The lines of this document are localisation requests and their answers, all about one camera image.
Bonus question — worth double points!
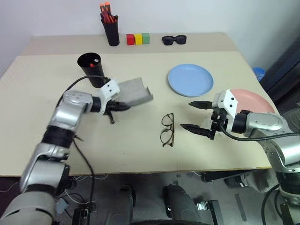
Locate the black metal bracket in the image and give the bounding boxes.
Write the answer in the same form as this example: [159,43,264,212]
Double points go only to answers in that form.
[196,199,223,225]

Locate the dark rounded shape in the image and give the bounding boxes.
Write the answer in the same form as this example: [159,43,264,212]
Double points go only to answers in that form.
[162,183,203,225]

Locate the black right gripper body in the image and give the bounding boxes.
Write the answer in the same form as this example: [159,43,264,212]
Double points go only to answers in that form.
[209,106,229,141]

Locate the dark furniture panel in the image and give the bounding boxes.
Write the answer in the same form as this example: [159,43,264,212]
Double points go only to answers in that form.
[259,38,300,105]

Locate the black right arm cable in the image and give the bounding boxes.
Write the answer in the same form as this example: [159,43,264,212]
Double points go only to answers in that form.
[219,123,300,142]

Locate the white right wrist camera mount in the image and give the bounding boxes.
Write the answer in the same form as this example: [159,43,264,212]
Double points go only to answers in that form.
[212,89,240,133]

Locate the thin black hanging cable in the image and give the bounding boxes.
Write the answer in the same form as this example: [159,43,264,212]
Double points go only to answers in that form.
[72,135,97,207]

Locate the tall black pen holder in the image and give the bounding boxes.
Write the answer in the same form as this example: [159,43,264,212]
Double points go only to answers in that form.
[100,15,120,47]

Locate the dark-framed eyeglasses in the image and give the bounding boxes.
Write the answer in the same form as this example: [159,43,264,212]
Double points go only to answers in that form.
[160,112,175,148]

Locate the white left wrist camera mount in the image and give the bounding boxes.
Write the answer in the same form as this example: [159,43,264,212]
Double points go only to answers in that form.
[97,79,120,115]

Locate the black cup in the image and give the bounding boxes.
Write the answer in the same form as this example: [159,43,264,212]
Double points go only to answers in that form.
[77,52,106,89]

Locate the grey cloth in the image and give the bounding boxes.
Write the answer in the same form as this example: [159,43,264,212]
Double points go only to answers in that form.
[117,76,154,107]

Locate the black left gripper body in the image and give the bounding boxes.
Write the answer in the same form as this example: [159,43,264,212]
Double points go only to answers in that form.
[106,100,119,114]

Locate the black electronics box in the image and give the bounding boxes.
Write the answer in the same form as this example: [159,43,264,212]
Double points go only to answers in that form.
[72,201,97,225]

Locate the black table frame bar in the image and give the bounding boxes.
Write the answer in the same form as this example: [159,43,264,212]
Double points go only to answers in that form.
[201,169,268,184]

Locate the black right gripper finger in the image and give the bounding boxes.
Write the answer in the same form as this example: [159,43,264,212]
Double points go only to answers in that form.
[188,100,213,111]
[180,123,211,139]

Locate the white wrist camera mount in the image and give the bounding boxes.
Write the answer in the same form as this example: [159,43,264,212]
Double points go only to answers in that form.
[97,79,120,115]
[212,89,240,133]

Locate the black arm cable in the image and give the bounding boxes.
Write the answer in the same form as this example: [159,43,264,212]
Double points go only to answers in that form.
[219,123,300,142]
[57,75,110,111]

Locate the blue round container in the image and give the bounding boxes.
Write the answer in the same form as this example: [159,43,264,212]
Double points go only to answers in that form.
[252,67,266,82]

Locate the black sunglasses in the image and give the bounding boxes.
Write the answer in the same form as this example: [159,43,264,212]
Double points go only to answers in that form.
[161,35,188,46]

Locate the white floor cable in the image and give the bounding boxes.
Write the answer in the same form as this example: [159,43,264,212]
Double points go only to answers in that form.
[63,172,111,205]

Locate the pink plate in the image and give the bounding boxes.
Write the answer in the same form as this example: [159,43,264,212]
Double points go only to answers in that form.
[231,89,275,114]

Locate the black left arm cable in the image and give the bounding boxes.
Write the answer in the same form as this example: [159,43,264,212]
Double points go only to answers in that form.
[57,75,110,111]

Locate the blue plate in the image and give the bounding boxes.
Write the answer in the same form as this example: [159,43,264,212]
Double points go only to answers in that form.
[167,63,214,98]

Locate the blue-grey small block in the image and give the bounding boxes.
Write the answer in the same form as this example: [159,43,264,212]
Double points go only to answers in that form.
[55,198,69,214]

